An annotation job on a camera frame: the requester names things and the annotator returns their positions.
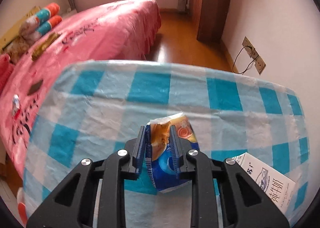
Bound black smartphone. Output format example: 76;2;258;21
27;79;43;96

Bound pink love you bedspread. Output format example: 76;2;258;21
1;0;161;175

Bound yellow wooden headboard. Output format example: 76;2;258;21
1;6;40;50

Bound olive crumpled cloth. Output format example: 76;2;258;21
31;32;61;62

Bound rolled colourful quilt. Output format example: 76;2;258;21
19;2;62;45

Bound pink folded pillows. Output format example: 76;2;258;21
0;54;15;93

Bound black power cable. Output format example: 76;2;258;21
232;45;259;75

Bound blue checkered table cover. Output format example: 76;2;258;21
22;59;311;228

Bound small blue snack wrapper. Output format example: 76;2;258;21
145;112;200;193

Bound wall power socket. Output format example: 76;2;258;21
242;37;266;75

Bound white milk carton box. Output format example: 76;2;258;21
233;152;296;214

